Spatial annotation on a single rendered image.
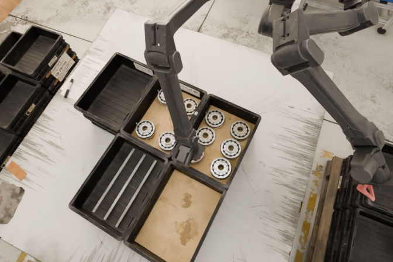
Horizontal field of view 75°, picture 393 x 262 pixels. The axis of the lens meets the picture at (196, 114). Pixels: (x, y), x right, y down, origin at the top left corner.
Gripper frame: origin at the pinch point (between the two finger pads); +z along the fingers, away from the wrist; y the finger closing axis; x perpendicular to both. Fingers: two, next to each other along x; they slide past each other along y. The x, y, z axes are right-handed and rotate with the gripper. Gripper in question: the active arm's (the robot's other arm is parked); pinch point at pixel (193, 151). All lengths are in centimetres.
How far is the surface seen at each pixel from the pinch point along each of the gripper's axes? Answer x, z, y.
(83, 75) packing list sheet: 6, 21, -93
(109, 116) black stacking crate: -8, 6, -51
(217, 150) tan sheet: 8.1, 5.1, 8.9
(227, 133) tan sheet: 18.5, 5.8, 8.1
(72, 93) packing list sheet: -8, 20, -89
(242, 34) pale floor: 143, 98, -42
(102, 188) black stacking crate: -39.1, 3.6, -28.5
